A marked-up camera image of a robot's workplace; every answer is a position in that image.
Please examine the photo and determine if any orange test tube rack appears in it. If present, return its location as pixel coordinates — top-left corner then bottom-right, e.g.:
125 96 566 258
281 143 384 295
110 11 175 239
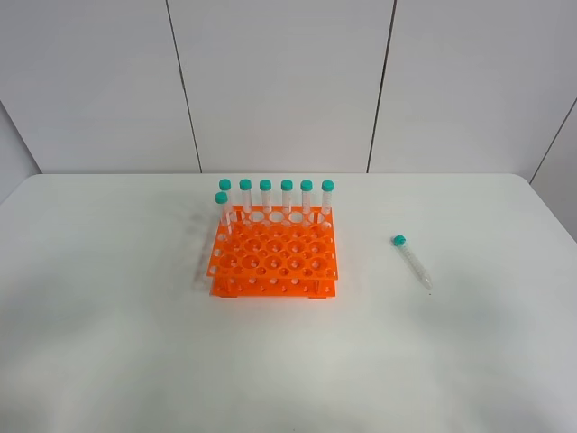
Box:
206 205 338 299

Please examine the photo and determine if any second row left tube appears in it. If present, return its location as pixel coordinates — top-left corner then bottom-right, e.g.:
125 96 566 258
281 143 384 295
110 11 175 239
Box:
215 191 233 235

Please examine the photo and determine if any green-capped test tube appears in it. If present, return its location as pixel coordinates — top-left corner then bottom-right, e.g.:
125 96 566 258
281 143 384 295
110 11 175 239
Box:
391 235 433 291

